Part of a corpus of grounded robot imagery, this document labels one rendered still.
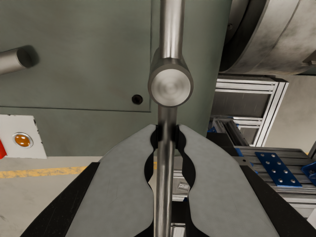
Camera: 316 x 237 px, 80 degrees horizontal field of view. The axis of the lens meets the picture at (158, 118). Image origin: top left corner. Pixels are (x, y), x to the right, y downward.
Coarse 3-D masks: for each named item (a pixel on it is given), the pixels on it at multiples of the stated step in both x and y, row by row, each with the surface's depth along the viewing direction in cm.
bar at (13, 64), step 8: (0, 56) 20; (8, 56) 20; (16, 56) 20; (24, 56) 21; (0, 64) 20; (8, 64) 20; (16, 64) 20; (24, 64) 21; (0, 72) 21; (8, 72) 21
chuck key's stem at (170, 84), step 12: (156, 60) 10; (168, 60) 9; (180, 60) 10; (156, 72) 9; (168, 72) 9; (180, 72) 9; (156, 84) 9; (168, 84) 9; (180, 84) 9; (192, 84) 9; (156, 96) 9; (168, 96) 9; (180, 96) 9
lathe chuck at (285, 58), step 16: (304, 0) 21; (304, 16) 22; (288, 32) 23; (304, 32) 23; (272, 48) 26; (288, 48) 26; (304, 48) 25; (272, 64) 29; (288, 64) 29; (304, 64) 29
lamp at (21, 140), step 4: (16, 136) 27; (20, 136) 27; (24, 136) 27; (16, 140) 27; (20, 140) 27; (24, 140) 27; (28, 140) 28; (20, 144) 28; (24, 144) 28; (28, 144) 28
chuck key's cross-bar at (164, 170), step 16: (160, 0) 9; (176, 0) 8; (160, 16) 9; (176, 16) 9; (160, 32) 9; (176, 32) 9; (160, 48) 10; (176, 48) 10; (160, 112) 11; (176, 112) 12; (160, 128) 12; (160, 144) 13; (160, 160) 13; (160, 176) 13; (160, 192) 13; (160, 208) 14; (160, 224) 14
